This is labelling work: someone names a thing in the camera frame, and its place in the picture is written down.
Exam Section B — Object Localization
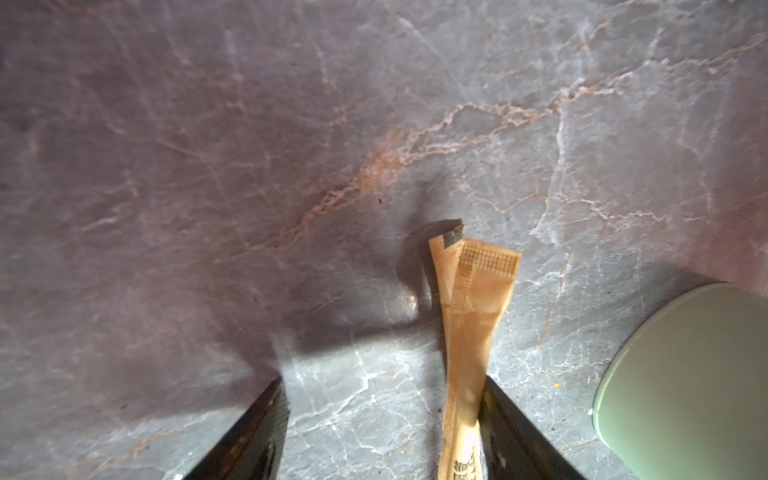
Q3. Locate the paper straw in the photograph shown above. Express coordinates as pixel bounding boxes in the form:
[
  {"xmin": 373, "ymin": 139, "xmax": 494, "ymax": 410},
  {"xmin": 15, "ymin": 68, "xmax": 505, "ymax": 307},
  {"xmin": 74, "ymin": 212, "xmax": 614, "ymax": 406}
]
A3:
[
  {"xmin": 437, "ymin": 238, "xmax": 521, "ymax": 479},
  {"xmin": 429, "ymin": 220, "xmax": 465, "ymax": 357}
]

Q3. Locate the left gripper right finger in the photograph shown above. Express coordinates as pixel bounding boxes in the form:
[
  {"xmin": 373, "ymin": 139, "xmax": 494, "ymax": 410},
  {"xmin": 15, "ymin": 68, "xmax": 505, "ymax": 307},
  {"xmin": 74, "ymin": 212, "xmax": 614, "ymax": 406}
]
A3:
[{"xmin": 478, "ymin": 376, "xmax": 584, "ymax": 480}]

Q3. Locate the green metal cup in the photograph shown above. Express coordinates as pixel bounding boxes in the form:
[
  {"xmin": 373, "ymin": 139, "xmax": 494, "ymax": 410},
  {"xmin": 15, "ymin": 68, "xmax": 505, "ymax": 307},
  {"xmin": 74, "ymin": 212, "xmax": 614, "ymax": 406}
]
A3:
[{"xmin": 593, "ymin": 283, "xmax": 767, "ymax": 479}]

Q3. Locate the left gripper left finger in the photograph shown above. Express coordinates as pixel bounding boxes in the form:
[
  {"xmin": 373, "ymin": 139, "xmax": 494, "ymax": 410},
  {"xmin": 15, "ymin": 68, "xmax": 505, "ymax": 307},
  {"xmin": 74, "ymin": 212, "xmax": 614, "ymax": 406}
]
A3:
[{"xmin": 184, "ymin": 377, "xmax": 290, "ymax": 480}]

